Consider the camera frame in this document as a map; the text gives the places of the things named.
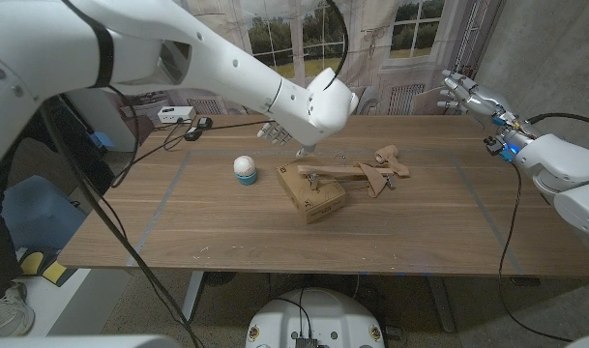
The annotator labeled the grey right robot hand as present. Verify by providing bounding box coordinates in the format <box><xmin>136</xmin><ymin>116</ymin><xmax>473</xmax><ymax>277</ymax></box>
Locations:
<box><xmin>436</xmin><ymin>69</ymin><xmax>522</xmax><ymax>134</ymax></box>

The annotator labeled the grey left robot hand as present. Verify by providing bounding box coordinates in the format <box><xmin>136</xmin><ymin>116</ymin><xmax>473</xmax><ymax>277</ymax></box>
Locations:
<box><xmin>256</xmin><ymin>121</ymin><xmax>319</xmax><ymax>159</ymax></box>

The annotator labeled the light wooden slat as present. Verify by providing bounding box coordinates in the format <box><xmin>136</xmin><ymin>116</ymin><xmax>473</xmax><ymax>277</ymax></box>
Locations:
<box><xmin>296</xmin><ymin>164</ymin><xmax>396</xmax><ymax>177</ymax></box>

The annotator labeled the beige elastic arm wrap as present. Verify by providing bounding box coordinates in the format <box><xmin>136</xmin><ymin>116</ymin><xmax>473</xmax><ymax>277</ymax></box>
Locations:
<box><xmin>355</xmin><ymin>144</ymin><xmax>411</xmax><ymax>199</ymax></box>

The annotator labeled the brown cardboard package box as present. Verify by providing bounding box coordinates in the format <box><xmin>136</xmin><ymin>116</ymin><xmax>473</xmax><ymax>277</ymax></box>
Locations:
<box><xmin>276</xmin><ymin>154</ymin><xmax>347</xmax><ymax>225</ymax></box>

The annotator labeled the white baseball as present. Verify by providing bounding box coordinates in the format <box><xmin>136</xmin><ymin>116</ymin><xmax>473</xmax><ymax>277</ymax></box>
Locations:
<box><xmin>233</xmin><ymin>155</ymin><xmax>257</xmax><ymax>178</ymax></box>

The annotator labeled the printed window backdrop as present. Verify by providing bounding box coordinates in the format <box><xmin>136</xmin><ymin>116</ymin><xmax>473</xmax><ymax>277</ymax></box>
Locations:
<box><xmin>104</xmin><ymin>0</ymin><xmax>506</xmax><ymax>146</ymax></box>

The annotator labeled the white power strip box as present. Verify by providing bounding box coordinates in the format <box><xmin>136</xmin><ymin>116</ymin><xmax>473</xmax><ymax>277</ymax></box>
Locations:
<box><xmin>157</xmin><ymin>105</ymin><xmax>197</xmax><ymax>125</ymax></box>

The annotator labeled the grey table leg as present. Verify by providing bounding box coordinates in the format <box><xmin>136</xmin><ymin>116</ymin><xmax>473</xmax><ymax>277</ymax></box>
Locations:
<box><xmin>179</xmin><ymin>270</ymin><xmax>203</xmax><ymax>325</ymax></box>
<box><xmin>427</xmin><ymin>275</ymin><xmax>456</xmax><ymax>334</ymax></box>

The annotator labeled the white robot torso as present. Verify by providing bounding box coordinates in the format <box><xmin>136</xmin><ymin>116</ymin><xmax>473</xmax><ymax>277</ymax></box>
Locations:
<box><xmin>244</xmin><ymin>288</ymin><xmax>386</xmax><ymax>348</ymax></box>

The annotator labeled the blue chair seat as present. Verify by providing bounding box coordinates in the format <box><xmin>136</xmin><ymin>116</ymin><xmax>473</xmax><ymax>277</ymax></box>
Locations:
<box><xmin>1</xmin><ymin>174</ymin><xmax>87</xmax><ymax>252</ymax></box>

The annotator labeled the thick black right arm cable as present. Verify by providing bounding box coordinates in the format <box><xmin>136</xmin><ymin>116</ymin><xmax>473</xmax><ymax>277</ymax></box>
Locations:
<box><xmin>525</xmin><ymin>112</ymin><xmax>589</xmax><ymax>130</ymax></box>

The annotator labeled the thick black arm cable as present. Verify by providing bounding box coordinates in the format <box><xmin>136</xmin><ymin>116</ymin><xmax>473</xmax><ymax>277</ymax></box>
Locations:
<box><xmin>525</xmin><ymin>112</ymin><xmax>589</xmax><ymax>130</ymax></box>
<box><xmin>40</xmin><ymin>0</ymin><xmax>351</xmax><ymax>348</ymax></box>

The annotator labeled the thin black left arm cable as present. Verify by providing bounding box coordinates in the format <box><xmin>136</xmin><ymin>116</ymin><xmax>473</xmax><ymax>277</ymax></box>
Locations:
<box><xmin>107</xmin><ymin>84</ymin><xmax>276</xmax><ymax>189</ymax></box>

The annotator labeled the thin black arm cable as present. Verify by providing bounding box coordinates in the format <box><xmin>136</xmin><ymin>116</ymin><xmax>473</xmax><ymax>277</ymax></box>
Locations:
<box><xmin>107</xmin><ymin>84</ymin><xmax>276</xmax><ymax>189</ymax></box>
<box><xmin>496</xmin><ymin>161</ymin><xmax>574</xmax><ymax>343</ymax></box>

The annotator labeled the black power cord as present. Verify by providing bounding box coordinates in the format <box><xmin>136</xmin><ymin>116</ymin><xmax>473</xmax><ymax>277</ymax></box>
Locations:
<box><xmin>162</xmin><ymin>120</ymin><xmax>191</xmax><ymax>152</ymax></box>

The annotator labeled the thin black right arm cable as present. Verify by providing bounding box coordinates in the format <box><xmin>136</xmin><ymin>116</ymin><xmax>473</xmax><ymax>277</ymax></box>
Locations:
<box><xmin>496</xmin><ymin>161</ymin><xmax>574</xmax><ymax>343</ymax></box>

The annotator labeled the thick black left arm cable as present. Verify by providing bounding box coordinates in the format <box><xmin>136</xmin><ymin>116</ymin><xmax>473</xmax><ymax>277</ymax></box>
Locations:
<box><xmin>40</xmin><ymin>0</ymin><xmax>351</xmax><ymax>348</ymax></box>

